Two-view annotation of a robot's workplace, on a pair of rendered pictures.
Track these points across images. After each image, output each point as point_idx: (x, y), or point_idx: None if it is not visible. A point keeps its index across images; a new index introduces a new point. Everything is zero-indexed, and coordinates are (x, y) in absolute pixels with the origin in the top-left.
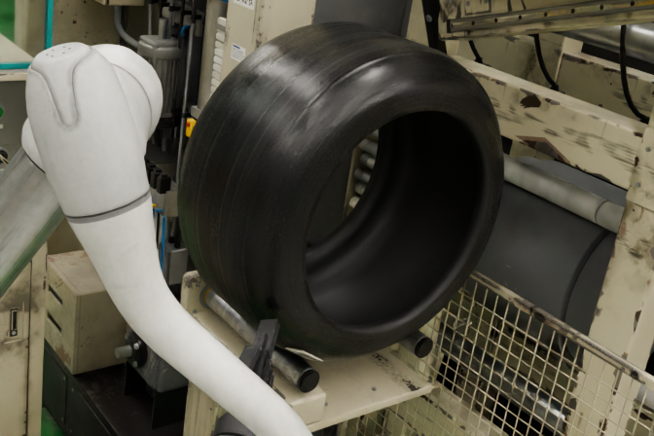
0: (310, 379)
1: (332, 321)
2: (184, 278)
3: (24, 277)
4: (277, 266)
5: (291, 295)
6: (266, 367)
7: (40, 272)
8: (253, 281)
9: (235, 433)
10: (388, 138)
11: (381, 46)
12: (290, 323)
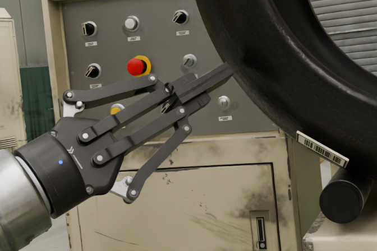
0: (339, 195)
1: (357, 88)
2: None
3: (266, 182)
4: None
5: (247, 24)
6: (168, 112)
7: (283, 178)
8: (205, 14)
9: (15, 151)
10: None
11: None
12: (263, 78)
